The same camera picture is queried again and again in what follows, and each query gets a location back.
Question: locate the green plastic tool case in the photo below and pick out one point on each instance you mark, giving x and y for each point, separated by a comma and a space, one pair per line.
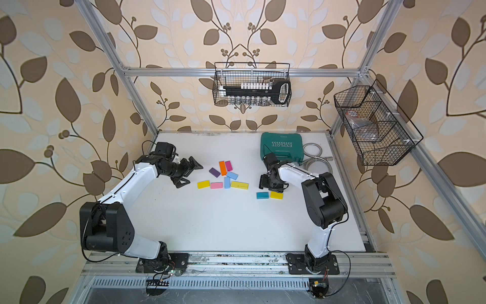
286, 147

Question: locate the black white tool in basket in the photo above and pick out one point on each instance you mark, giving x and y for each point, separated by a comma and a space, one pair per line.
275, 92

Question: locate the light blue tilted block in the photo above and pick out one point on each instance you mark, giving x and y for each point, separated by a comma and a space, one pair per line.
232, 175

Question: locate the orange block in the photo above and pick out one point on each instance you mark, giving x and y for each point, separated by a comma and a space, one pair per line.
223, 168

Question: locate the small yellow block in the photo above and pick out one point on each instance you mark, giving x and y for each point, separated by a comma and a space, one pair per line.
275, 195

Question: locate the light blue block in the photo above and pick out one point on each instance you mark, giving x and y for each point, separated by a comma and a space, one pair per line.
232, 175
227, 183

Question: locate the large yellow block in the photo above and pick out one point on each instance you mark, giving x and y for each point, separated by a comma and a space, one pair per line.
203, 184

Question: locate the long yellow block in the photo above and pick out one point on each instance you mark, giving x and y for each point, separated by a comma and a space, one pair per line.
239, 185

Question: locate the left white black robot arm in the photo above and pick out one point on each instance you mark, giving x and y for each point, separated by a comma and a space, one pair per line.
105, 225

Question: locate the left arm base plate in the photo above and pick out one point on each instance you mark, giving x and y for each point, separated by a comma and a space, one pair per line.
166, 263

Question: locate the plastic bag in basket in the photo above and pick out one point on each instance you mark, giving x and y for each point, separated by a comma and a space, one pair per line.
363, 129

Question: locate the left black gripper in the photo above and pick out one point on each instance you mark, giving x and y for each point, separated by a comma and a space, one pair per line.
177, 180

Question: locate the black wire basket wall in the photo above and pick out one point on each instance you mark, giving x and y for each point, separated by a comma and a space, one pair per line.
230, 73
378, 127

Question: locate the black wire basket back wall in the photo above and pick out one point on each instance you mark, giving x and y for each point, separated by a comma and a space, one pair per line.
230, 73

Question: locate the pink block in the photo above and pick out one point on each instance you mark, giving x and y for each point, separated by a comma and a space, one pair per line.
217, 185

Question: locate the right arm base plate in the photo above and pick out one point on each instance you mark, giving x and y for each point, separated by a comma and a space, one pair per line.
303, 264

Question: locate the magenta block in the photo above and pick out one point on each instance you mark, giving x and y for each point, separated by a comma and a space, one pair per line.
228, 166

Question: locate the teal block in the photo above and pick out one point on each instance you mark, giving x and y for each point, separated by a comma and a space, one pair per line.
262, 196

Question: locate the aluminium frame rail front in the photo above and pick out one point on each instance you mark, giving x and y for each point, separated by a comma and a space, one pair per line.
276, 264

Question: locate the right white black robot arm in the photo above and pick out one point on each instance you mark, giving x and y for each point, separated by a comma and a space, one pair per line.
324, 204

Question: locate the black wire basket right wall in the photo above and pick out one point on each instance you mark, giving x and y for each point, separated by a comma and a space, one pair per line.
378, 127

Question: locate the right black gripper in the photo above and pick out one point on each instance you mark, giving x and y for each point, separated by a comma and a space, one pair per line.
263, 183

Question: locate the purple block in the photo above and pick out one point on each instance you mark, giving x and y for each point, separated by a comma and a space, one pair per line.
214, 172

